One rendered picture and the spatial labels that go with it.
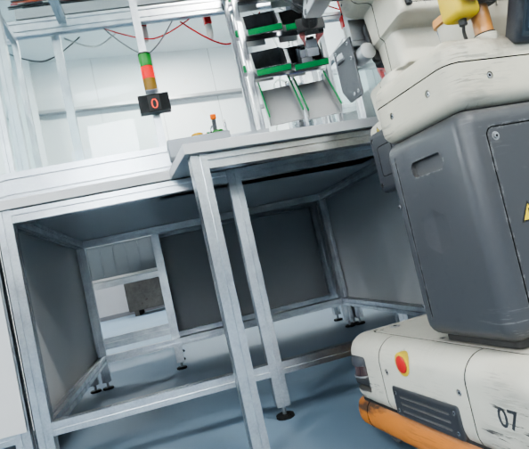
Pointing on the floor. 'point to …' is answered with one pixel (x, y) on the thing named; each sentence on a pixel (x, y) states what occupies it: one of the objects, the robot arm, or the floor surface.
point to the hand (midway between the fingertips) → (310, 42)
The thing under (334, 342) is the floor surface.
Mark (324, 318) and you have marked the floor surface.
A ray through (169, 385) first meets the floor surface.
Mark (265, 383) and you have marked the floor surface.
